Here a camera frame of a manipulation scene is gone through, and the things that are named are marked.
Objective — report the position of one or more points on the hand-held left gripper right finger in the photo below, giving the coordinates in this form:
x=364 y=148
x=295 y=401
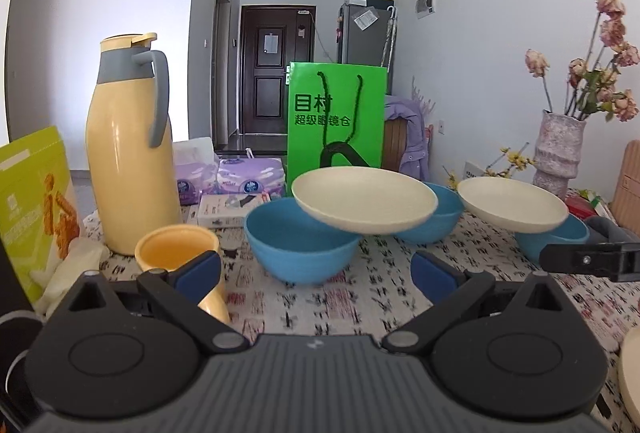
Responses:
x=434 y=278

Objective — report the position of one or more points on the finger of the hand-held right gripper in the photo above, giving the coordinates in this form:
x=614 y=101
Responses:
x=590 y=260

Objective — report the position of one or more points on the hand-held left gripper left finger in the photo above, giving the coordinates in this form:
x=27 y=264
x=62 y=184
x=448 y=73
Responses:
x=197 y=274

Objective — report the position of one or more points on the blue bowl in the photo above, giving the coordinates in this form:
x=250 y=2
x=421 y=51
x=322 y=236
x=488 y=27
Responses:
x=442 y=219
x=285 y=238
x=555 y=239

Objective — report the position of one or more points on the cream plate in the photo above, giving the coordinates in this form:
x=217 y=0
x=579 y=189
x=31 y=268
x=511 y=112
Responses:
x=505 y=200
x=632 y=373
x=360 y=193

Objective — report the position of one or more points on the yellow plastic cup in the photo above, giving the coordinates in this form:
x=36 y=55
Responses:
x=170 y=248

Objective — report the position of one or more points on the grey cloth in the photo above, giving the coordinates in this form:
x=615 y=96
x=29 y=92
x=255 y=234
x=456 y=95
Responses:
x=612 y=229

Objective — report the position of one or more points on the red packet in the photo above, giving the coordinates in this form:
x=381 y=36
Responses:
x=580 y=210

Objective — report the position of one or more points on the white flat box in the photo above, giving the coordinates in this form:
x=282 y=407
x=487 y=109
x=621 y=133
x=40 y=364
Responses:
x=225 y=210

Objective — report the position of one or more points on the wooden board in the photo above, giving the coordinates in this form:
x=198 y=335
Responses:
x=627 y=193

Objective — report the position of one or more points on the clear tissue pack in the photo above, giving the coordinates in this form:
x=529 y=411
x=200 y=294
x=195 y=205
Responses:
x=195 y=173

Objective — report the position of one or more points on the purple tissue pack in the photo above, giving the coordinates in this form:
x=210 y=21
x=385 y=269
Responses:
x=250 y=178

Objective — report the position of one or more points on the speckled pink vase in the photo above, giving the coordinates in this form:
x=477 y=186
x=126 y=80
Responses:
x=557 y=153

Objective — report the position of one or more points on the white plastic bag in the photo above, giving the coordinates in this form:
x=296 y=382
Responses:
x=75 y=258

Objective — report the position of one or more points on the yellow flower sprig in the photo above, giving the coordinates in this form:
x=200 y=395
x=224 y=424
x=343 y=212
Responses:
x=515 y=159

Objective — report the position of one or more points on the yellow thermos jug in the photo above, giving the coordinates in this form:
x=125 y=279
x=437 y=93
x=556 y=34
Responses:
x=130 y=163

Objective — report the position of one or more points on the wooden chair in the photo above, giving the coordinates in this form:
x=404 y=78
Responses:
x=395 y=143

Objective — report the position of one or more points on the purple jacket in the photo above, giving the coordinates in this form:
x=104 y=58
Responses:
x=416 y=138

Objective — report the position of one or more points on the green paper bag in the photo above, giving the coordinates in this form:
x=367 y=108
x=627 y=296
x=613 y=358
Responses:
x=310 y=148

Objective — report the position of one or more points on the green and yellow snack box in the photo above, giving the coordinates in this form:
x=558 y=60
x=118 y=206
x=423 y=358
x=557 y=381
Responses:
x=30 y=193

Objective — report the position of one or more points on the dark brown door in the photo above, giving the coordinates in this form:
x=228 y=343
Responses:
x=270 y=88

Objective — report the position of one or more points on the folded umbrella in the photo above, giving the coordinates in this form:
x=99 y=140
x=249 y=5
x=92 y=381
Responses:
x=391 y=38

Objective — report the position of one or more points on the grey refrigerator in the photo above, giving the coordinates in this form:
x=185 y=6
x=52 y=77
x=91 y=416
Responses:
x=365 y=43

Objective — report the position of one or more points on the dried pink flower bouquet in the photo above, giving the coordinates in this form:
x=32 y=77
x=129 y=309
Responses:
x=611 y=0

